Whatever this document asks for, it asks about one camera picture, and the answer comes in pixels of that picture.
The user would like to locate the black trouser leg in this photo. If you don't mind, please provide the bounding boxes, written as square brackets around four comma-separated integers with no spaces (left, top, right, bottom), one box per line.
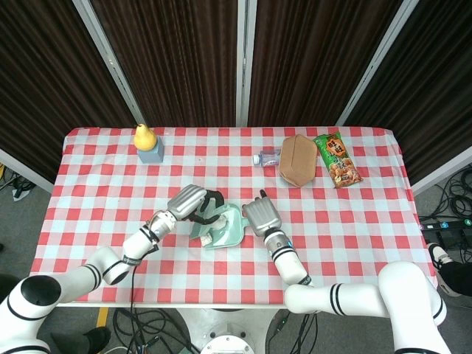
[437,257,472,298]

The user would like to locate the green snack bag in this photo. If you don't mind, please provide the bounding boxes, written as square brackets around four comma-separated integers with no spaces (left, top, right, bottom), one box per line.
[313,133,364,189]

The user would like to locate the black floor cable bundle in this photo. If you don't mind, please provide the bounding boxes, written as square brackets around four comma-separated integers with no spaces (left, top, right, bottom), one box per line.
[267,308,319,354]
[0,164,36,202]
[433,164,472,218]
[112,308,202,354]

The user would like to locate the white black sneaker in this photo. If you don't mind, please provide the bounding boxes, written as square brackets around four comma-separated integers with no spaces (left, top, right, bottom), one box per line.
[427,242,458,276]

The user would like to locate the grey metal partition post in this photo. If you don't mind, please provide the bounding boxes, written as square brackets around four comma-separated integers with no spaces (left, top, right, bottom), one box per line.
[72,0,149,129]
[334,0,420,127]
[235,0,258,128]

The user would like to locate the black shoe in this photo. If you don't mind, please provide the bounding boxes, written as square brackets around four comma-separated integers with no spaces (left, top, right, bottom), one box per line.
[50,327,111,354]

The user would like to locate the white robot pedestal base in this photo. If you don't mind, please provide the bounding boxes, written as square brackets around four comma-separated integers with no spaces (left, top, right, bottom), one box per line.
[173,308,284,354]

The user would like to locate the yellow pear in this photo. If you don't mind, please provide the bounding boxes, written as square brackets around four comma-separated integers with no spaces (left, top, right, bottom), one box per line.
[133,123,157,151]

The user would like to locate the brown leather tissue box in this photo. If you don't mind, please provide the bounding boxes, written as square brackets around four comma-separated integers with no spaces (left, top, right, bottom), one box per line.
[278,133,319,188]

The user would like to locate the dark brown curtain panel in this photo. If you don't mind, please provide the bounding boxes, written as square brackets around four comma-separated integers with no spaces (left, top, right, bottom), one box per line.
[344,0,472,185]
[90,0,239,128]
[0,0,138,184]
[247,0,405,128]

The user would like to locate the grey metal partition rail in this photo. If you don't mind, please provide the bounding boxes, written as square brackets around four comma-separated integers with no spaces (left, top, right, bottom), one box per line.
[410,145,472,195]
[0,147,55,195]

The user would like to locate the clear plastic water bottle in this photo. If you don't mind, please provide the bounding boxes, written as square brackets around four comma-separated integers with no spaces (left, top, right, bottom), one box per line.
[252,148,283,167]

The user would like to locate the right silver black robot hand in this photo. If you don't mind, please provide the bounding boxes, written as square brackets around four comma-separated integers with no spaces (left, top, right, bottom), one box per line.
[241,189,284,238]

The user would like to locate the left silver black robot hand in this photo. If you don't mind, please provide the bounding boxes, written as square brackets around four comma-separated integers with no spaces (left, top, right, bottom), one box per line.
[167,184,226,226]

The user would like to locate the mint green hand broom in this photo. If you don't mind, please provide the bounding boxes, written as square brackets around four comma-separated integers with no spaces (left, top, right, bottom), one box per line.
[189,201,223,241]

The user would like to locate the mint green dustpan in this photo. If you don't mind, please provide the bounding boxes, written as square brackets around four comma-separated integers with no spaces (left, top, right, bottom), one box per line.
[201,204,246,251]

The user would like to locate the grey square block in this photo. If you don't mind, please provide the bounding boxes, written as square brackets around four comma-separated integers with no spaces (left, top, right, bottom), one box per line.
[136,135,165,164]

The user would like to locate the red white checked tablecloth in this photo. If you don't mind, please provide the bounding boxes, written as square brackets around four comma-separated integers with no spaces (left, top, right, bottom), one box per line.
[29,126,439,305]

